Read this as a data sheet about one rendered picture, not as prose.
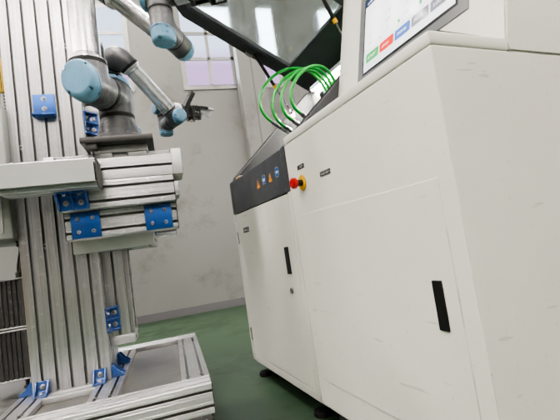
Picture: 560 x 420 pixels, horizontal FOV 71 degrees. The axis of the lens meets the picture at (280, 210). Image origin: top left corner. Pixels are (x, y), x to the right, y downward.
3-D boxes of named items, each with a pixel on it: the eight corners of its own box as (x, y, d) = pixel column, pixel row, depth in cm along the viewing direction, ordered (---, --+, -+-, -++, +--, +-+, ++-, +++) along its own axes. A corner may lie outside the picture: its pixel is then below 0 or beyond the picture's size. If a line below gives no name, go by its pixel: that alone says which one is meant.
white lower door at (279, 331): (252, 353, 193) (233, 215, 199) (257, 352, 194) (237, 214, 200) (315, 392, 134) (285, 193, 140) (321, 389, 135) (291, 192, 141)
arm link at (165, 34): (186, 51, 129) (182, 19, 130) (170, 34, 118) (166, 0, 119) (163, 57, 131) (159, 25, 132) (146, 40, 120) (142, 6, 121)
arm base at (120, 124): (92, 139, 129) (89, 110, 130) (101, 151, 144) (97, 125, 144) (142, 137, 133) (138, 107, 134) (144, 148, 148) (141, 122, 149)
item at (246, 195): (235, 213, 198) (231, 182, 199) (244, 212, 199) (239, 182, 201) (285, 192, 141) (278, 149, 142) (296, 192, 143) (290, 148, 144)
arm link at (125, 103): (142, 118, 144) (137, 82, 145) (121, 107, 131) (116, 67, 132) (112, 124, 146) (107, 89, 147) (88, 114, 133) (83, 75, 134)
